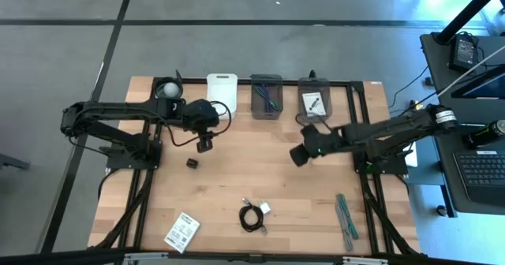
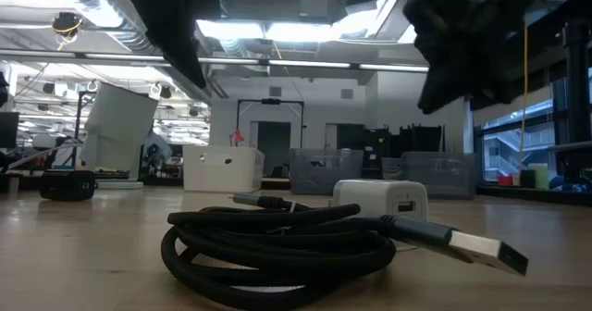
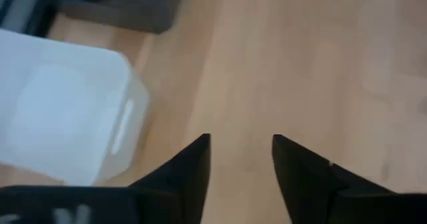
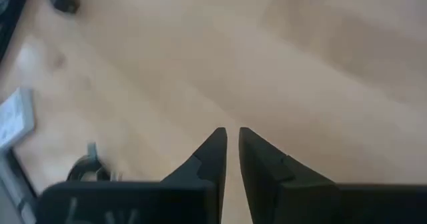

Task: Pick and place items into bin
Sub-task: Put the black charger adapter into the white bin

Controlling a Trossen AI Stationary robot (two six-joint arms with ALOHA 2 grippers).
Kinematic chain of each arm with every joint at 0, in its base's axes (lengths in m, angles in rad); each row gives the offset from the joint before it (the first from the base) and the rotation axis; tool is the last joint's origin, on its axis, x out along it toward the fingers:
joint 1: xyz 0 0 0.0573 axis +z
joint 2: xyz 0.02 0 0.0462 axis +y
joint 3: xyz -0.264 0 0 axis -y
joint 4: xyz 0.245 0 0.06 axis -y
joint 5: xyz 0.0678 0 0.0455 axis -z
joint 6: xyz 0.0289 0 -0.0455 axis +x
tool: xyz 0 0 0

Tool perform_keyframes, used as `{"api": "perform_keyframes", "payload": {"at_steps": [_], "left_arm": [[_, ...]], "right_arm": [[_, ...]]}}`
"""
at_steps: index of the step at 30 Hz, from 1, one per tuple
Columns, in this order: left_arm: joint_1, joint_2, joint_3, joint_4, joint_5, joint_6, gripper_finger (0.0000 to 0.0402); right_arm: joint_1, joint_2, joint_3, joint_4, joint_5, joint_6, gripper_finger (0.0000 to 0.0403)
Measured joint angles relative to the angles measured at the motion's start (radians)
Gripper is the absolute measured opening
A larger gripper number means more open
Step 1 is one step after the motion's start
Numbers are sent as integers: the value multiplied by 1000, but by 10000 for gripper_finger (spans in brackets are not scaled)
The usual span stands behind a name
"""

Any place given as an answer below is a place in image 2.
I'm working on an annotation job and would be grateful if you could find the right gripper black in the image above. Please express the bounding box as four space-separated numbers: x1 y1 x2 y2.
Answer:
401 0 570 116

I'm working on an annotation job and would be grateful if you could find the white USB charger cube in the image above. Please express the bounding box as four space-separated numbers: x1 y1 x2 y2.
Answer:
331 179 429 223

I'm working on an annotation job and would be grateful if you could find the small black box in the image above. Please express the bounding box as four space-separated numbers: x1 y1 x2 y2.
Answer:
39 169 99 203

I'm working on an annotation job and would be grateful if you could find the black braided USB cable coil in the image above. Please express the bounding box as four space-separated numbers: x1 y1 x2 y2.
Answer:
160 193 530 311

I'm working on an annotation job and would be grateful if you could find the large grey mesh bin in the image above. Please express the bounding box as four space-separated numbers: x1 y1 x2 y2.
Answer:
400 151 478 201

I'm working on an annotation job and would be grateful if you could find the small grey bin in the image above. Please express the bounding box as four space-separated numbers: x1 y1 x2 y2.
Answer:
381 156 403 181

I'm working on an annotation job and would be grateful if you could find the white plastic bin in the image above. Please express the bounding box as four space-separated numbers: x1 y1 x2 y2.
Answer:
182 144 266 193

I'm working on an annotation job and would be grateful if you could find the person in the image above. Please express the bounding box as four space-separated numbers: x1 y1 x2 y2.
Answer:
142 130 173 173

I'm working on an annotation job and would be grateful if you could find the long ceiling light bar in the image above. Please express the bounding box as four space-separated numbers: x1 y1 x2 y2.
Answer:
0 47 431 74

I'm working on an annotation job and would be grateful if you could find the black tripod pole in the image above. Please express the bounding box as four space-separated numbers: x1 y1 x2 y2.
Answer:
70 90 96 171

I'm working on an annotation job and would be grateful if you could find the pale green cup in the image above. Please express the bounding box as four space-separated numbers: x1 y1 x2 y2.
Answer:
527 163 550 191

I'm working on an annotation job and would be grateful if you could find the black ledge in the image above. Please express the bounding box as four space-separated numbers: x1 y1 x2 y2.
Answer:
475 184 592 206

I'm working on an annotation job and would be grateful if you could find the grey ceiling box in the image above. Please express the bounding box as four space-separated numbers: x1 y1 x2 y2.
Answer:
298 0 332 19

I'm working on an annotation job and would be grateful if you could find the grey metal rod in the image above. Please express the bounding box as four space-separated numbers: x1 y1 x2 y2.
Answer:
547 140 592 154

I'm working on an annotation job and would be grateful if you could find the blue object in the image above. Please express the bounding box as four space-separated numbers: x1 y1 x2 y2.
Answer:
549 174 592 193

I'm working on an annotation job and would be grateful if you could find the black monitor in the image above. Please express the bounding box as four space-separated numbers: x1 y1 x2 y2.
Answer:
0 111 20 149

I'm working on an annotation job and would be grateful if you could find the hanging yellow cord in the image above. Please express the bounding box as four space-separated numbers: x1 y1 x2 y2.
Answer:
521 21 529 168

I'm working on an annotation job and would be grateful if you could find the white angled pedestal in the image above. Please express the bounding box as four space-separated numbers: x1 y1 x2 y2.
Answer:
80 81 160 191

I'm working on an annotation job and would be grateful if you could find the black rectangular frame stand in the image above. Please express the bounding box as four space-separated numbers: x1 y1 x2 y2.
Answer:
236 98 306 149

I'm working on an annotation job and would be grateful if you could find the black ceiling device yellow cable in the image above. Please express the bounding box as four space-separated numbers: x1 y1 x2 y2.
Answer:
49 11 85 52

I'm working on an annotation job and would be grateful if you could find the black vertical post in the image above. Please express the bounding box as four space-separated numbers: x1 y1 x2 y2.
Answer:
561 19 592 182

